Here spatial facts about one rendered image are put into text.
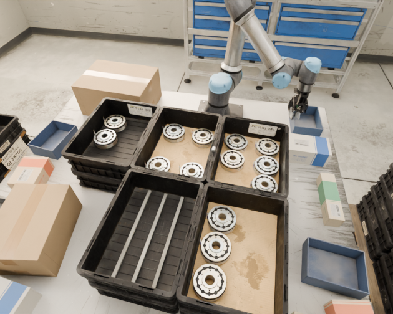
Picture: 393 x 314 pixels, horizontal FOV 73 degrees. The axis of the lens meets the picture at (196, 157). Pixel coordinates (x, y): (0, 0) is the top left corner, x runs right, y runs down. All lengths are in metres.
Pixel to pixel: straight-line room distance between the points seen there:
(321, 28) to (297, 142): 1.71
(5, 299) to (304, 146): 1.32
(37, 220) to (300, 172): 1.15
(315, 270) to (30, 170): 1.27
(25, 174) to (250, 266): 1.04
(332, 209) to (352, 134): 1.72
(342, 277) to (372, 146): 1.86
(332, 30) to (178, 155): 2.15
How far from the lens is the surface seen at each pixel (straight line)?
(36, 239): 1.08
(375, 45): 4.15
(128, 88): 1.51
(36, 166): 1.42
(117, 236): 1.01
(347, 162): 2.60
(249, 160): 1.19
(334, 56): 3.08
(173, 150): 1.21
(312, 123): 1.68
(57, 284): 1.16
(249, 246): 0.98
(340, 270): 1.19
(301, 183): 1.35
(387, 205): 1.84
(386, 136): 3.05
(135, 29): 4.10
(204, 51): 3.00
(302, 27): 2.90
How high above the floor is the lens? 1.71
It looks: 48 degrees down
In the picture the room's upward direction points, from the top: straight up
